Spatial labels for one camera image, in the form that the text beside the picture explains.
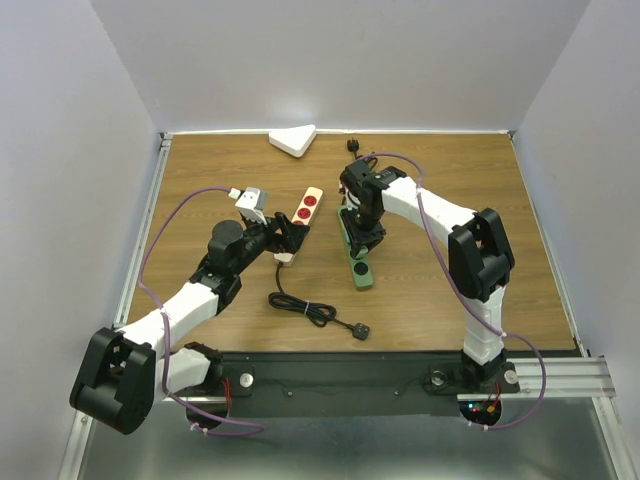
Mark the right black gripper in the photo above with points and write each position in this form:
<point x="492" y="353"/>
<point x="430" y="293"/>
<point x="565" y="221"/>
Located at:
<point x="360" y="238"/>

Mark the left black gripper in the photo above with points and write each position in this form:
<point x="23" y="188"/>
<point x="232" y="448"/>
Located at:
<point x="292" y="234"/>

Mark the green black power strip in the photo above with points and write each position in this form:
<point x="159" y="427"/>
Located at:
<point x="359" y="267"/>

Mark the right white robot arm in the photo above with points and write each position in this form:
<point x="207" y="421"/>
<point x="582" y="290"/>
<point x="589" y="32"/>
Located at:
<point x="478" y="261"/>

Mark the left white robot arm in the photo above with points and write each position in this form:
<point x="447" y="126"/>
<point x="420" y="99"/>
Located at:
<point x="125" y="372"/>

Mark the cream red power strip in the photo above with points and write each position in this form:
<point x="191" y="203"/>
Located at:
<point x="304" y="215"/>

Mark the white triangular device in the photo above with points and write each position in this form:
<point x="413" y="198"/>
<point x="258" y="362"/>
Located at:
<point x="294" y="141"/>

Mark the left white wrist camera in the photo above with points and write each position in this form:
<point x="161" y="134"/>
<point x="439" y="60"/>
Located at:
<point x="250" y="203"/>

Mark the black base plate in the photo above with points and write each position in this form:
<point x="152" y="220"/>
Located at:
<point x="339" y="384"/>

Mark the aluminium frame rail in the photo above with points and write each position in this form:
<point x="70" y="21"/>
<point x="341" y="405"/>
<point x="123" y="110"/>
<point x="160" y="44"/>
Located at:
<point x="82" y="424"/>

